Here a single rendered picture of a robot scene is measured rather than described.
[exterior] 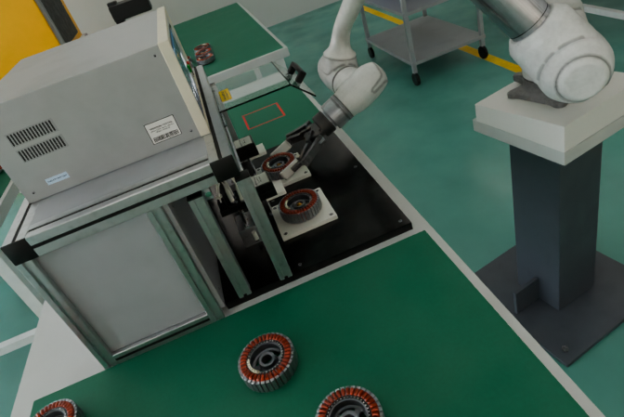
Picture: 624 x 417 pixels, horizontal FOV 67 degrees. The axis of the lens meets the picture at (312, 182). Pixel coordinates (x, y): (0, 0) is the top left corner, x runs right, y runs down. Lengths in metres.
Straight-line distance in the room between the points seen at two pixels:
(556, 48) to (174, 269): 0.93
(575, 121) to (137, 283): 1.09
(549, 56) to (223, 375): 0.95
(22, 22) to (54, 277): 3.78
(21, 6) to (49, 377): 3.73
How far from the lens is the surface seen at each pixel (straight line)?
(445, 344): 0.92
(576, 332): 1.87
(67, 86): 1.00
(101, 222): 0.95
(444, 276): 1.03
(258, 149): 1.40
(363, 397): 0.85
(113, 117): 1.01
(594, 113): 1.40
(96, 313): 1.10
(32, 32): 4.69
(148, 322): 1.12
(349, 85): 1.39
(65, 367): 1.28
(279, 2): 6.56
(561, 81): 1.15
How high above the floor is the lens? 1.50
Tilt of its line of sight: 32 degrees down
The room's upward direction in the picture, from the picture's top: 19 degrees counter-clockwise
